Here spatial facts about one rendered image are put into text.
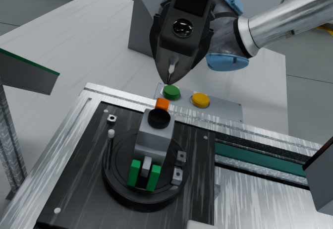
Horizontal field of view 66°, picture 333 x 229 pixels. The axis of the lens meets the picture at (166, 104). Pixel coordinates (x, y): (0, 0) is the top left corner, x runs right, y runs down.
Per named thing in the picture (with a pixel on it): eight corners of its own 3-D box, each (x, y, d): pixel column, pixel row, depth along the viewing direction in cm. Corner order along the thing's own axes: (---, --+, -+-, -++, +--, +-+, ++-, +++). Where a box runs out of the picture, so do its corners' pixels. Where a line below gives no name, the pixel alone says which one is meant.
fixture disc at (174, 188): (116, 126, 47) (117, 119, 46) (189, 145, 48) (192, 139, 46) (87, 196, 37) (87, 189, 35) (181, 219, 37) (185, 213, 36)
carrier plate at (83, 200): (98, 109, 52) (99, 101, 51) (212, 139, 53) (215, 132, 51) (36, 228, 34) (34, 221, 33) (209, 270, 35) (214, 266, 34)
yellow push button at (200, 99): (191, 96, 61) (193, 90, 60) (207, 100, 61) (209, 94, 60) (190, 107, 58) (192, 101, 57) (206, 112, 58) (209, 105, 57)
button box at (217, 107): (153, 99, 66) (158, 80, 61) (232, 120, 66) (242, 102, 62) (148, 118, 60) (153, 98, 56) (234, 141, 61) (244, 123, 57)
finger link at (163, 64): (171, 69, 48) (183, 24, 42) (166, 88, 44) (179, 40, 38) (155, 65, 48) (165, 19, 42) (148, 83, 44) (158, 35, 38)
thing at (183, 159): (175, 155, 43) (178, 149, 42) (184, 157, 43) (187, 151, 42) (174, 165, 41) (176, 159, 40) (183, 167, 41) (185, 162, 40)
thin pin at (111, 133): (105, 164, 39) (109, 128, 33) (110, 166, 39) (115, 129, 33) (104, 169, 38) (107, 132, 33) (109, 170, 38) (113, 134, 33)
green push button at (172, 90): (162, 88, 61) (164, 82, 60) (179, 93, 61) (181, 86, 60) (159, 99, 58) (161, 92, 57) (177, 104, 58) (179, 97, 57)
